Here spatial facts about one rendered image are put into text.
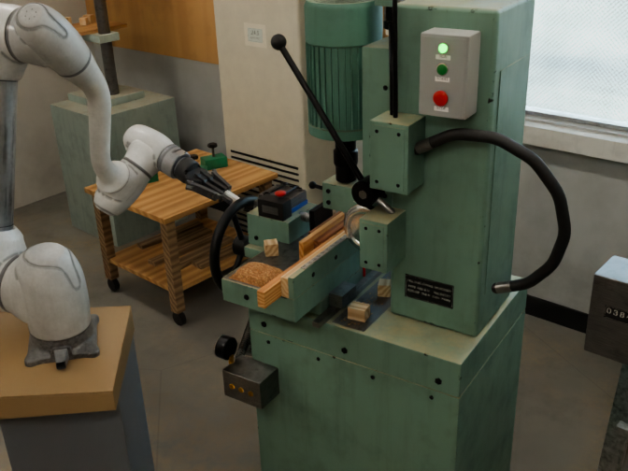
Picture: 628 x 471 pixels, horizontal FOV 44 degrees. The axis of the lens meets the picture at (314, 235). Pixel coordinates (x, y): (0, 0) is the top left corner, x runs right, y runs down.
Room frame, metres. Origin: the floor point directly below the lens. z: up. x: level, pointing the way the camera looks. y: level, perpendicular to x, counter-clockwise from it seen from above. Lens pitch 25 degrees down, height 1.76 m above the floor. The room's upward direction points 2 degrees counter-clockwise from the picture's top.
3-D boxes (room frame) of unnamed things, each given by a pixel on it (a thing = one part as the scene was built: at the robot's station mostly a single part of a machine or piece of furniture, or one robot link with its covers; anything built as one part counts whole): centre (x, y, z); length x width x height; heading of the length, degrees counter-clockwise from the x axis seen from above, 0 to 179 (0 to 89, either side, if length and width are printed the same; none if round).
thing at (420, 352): (1.70, -0.19, 0.76); 0.57 x 0.45 x 0.09; 56
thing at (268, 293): (1.72, -0.05, 0.92); 0.62 x 0.02 x 0.04; 146
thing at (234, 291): (1.82, 0.01, 0.87); 0.61 x 0.30 x 0.06; 146
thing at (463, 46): (1.47, -0.27, 1.40); 0.10 x 0.06 x 0.16; 56
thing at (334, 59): (1.77, -0.08, 1.35); 0.18 x 0.18 x 0.31
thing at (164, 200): (3.23, 0.59, 0.32); 0.66 x 0.57 x 0.64; 137
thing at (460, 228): (1.61, -0.33, 1.16); 0.22 x 0.22 x 0.72; 56
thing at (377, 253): (1.54, -0.15, 1.02); 0.09 x 0.07 x 0.12; 146
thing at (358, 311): (1.57, -0.10, 0.82); 0.04 x 0.03 x 0.03; 62
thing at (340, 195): (1.76, -0.10, 1.03); 0.14 x 0.07 x 0.09; 56
